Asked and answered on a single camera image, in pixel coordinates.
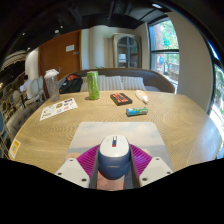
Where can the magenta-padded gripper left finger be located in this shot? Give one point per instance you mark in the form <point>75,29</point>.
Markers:
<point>75,170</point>

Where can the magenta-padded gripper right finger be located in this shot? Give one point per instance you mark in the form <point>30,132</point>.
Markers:
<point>154,169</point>

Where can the blue and white computer mouse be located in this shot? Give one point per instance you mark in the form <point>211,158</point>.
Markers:
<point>114,156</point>

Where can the landscape print mouse pad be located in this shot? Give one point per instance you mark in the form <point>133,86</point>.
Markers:
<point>118,133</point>

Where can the small teal packet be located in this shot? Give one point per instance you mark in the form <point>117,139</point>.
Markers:
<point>136,111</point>

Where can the white sticker sheet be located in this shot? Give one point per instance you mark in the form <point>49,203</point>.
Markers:
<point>58,108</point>

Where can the yellow code sticker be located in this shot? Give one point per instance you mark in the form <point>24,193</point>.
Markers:
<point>14,148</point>

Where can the white plastic packet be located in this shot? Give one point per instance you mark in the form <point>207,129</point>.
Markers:
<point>141,96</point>

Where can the grey tufted armchair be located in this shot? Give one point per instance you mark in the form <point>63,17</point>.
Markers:
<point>20,116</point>

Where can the black and red box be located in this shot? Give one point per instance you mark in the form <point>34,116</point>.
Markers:
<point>121,98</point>

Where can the black backpack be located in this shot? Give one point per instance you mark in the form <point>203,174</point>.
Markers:
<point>70,84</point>

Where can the green drink can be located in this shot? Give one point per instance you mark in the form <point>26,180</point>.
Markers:
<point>93,85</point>

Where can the brown curved sofa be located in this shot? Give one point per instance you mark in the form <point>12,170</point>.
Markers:
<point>156,80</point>

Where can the group of white chairs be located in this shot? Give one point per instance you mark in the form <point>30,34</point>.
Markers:
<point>31,91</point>

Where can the striped cushion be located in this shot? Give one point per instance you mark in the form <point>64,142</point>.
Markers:
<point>115,82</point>

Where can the person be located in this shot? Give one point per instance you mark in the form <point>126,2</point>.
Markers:
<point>26,84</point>

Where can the wooden door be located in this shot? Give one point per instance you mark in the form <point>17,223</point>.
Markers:
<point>60,58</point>

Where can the glass-door display cabinet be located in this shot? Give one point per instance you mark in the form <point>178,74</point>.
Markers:
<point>127,50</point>

